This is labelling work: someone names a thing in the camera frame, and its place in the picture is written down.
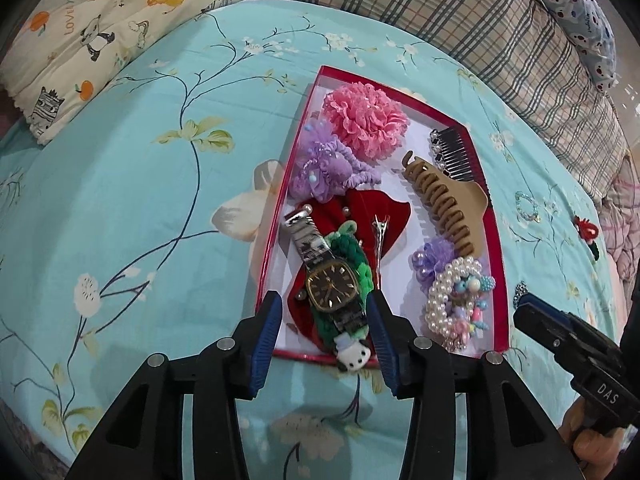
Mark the teal floral bedsheet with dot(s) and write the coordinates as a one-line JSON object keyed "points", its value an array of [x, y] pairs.
{"points": [[150, 210]]}

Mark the person's right hand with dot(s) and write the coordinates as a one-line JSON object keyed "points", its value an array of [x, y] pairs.
{"points": [[585, 442]]}

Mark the pink patterned cloth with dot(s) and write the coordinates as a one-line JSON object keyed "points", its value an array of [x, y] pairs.
{"points": [[622, 220]]}

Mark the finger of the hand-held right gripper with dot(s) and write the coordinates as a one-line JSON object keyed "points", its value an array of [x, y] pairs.
{"points": [[575, 350]]}

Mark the black rhinestone hair comb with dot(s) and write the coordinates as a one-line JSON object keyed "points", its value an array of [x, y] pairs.
{"points": [[460, 155]]}

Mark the pink ruffled flower hair accessory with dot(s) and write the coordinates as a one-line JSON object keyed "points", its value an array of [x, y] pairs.
{"points": [[365, 120]]}

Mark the metal band wristwatch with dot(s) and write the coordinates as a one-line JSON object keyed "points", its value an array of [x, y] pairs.
{"points": [[330, 285]]}

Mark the small purple mesh flower tie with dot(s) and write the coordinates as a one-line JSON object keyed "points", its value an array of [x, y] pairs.
{"points": [[435, 255]]}

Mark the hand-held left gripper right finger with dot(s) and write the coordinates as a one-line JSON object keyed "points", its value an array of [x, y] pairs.
{"points": [[382, 345]]}

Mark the lavender ruffled scrunchie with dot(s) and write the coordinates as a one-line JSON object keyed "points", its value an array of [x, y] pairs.
{"points": [[330, 165]]}

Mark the red shallow cardboard box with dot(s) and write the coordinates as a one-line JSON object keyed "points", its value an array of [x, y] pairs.
{"points": [[400, 270]]}

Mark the green knitted panda scrunchie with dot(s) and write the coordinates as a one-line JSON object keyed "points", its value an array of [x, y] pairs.
{"points": [[350, 250]]}

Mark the blue printed pillow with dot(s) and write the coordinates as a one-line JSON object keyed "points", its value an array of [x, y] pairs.
{"points": [[580, 15]]}

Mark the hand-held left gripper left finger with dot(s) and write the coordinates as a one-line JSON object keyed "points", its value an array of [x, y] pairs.
{"points": [[262, 345]]}

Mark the tan hair claw clip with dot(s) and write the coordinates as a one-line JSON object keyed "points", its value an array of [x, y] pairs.
{"points": [[450, 205]]}

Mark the red velvet hair bow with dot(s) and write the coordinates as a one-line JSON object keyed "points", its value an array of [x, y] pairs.
{"points": [[360, 205]]}

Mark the plaid blanket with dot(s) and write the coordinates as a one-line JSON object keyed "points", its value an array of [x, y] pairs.
{"points": [[450, 10]]}

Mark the cartoon animal print pillow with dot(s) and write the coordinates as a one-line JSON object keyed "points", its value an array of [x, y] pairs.
{"points": [[100, 35]]}

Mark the red flower hair clip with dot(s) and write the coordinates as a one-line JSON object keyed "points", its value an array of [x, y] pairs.
{"points": [[589, 230]]}

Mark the silver rhinestone hair clip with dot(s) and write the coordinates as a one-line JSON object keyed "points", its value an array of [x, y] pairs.
{"points": [[520, 294]]}

